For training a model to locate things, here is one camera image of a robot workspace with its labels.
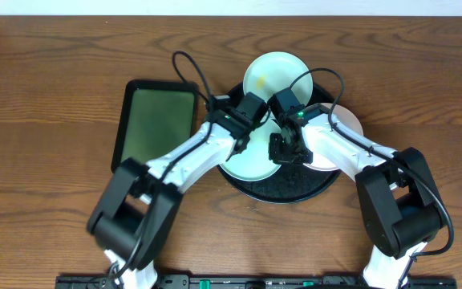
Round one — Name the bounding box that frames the mint plate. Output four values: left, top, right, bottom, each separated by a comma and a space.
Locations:
221, 120, 281, 181
242, 51, 309, 102

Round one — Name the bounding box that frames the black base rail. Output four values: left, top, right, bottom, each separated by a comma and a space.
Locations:
54, 273, 459, 289

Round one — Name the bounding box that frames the black rectangular tray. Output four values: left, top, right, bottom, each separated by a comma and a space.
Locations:
111, 79, 198, 171

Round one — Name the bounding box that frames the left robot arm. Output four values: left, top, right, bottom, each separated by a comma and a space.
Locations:
87, 116, 255, 288

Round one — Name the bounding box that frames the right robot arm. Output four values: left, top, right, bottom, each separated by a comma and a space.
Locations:
269, 104, 452, 288

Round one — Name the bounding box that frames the black round tray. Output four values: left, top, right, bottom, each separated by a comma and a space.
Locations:
214, 82, 342, 205

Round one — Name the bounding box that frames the pink plate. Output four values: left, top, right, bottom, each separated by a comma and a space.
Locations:
305, 105, 364, 172

